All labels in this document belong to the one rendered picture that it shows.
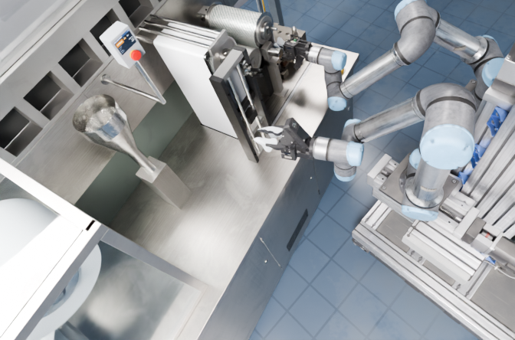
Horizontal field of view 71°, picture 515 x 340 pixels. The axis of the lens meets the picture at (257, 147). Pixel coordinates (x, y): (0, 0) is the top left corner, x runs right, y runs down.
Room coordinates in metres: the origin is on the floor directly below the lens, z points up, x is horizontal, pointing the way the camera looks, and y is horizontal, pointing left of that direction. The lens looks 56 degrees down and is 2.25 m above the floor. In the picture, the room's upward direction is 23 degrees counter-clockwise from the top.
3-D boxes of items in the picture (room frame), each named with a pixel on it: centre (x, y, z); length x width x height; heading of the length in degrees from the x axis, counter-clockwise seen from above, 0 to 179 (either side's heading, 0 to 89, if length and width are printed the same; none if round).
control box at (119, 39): (0.87, 0.23, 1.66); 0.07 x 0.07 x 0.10; 35
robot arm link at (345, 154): (0.54, -0.26, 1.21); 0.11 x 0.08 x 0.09; 52
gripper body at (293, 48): (1.15, -0.34, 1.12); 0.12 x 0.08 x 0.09; 40
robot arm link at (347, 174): (0.56, -0.26, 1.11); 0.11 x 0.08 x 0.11; 142
